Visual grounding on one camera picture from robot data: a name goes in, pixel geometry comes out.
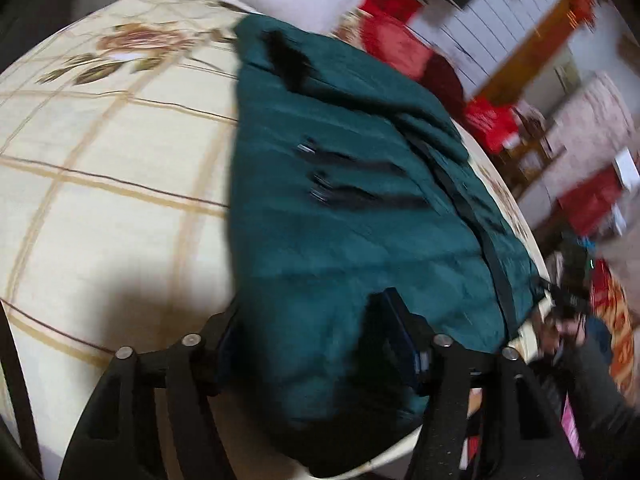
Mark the red cloth bag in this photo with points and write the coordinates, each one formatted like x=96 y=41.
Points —
x=592 y=200

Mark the wooden door frame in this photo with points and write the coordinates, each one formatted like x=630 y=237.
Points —
x=525 y=55

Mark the beige blanket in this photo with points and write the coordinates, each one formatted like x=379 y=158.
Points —
x=585 y=125

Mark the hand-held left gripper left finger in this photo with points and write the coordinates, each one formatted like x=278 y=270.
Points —
x=220 y=345

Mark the red hanging ornament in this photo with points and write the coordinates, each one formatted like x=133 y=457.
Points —
x=582 y=0

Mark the dark red velvet cushion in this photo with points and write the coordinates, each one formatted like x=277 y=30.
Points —
x=445 y=85

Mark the wooden chair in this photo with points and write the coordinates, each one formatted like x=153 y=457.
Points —
x=535 y=155

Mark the red heart-shaped cushion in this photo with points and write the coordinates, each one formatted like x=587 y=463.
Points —
x=395 y=45

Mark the cream floral bedspread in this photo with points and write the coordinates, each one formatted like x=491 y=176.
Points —
x=100 y=200

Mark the person's right forearm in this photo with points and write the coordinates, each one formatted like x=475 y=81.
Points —
x=595 y=400

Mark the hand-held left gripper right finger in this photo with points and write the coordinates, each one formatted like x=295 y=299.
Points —
x=402 y=335

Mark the red shopping bag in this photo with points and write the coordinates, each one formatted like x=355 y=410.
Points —
x=487 y=120

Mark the green puffer jacket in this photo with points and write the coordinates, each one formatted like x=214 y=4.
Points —
x=325 y=240

